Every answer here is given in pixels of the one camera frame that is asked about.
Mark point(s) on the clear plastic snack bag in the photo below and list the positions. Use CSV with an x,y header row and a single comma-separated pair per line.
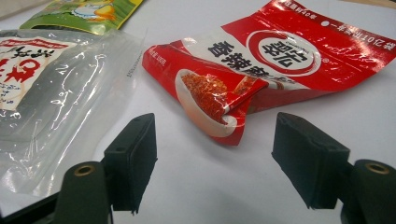
x,y
53,102

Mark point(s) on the green snack packet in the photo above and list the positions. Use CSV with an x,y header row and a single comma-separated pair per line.
x,y
84,14

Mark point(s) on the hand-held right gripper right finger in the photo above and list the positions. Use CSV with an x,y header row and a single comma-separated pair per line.
x,y
311,168

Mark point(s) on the red chili powder packet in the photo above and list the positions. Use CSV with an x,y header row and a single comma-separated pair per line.
x,y
267,71

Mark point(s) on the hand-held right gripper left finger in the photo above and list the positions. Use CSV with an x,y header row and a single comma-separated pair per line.
x,y
130,165

